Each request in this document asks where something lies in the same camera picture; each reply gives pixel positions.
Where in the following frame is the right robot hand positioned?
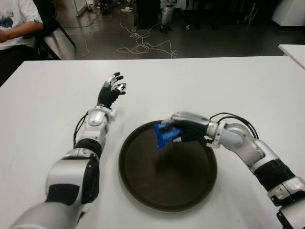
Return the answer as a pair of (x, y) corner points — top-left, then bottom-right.
(161, 111), (212, 144)

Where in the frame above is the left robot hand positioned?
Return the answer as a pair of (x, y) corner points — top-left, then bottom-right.
(97, 71), (127, 109)

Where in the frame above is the blue Oreo packet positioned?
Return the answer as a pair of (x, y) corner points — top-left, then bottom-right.
(153, 123), (183, 150)

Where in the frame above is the round dark brown tray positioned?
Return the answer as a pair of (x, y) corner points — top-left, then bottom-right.
(118, 120), (218, 212)

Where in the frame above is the black chair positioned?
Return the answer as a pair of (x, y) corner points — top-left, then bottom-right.
(32, 0), (77, 60)

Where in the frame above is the white shelf unit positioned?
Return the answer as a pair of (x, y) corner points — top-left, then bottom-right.
(72, 0), (89, 17)

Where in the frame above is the seated person white shirt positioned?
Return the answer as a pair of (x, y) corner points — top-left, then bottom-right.
(0, 0), (46, 84)

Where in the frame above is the white side table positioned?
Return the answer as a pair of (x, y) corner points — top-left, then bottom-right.
(278, 43), (305, 70)

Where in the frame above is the white cabinet black base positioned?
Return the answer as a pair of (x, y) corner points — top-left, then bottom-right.
(271, 0), (305, 31)

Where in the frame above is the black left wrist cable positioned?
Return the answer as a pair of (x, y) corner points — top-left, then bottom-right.
(73, 114), (89, 144)

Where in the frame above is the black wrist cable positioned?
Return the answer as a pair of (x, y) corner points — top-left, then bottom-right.
(209, 112), (259, 139)
(73, 114), (89, 144)

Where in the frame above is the tangled white floor cable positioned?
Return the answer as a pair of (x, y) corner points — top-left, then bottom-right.
(116, 14), (178, 59)

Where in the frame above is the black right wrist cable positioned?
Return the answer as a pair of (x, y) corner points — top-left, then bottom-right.
(209, 112), (259, 139)

